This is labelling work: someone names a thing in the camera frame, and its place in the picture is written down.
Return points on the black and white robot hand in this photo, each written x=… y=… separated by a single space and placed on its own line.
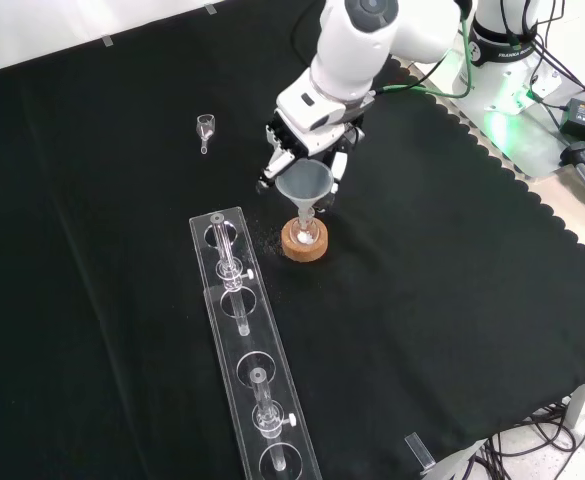
x=317 y=120

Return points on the translucent plastic funnel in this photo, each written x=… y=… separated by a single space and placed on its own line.
x=302 y=182

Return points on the clear glass weighing funnel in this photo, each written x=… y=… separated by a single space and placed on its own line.
x=205 y=125

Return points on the small glass round-bottom flask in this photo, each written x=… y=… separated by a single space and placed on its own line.
x=306 y=239

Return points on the clear acrylic funnel stand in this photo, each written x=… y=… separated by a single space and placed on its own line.
x=257 y=335

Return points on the small clear plastic tag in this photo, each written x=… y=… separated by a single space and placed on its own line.
x=108 y=41
x=419 y=452
x=211 y=8

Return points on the black bench cloth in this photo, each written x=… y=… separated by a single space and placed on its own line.
x=422 y=275

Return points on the grey metal base plate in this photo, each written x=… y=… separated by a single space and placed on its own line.
x=522 y=140

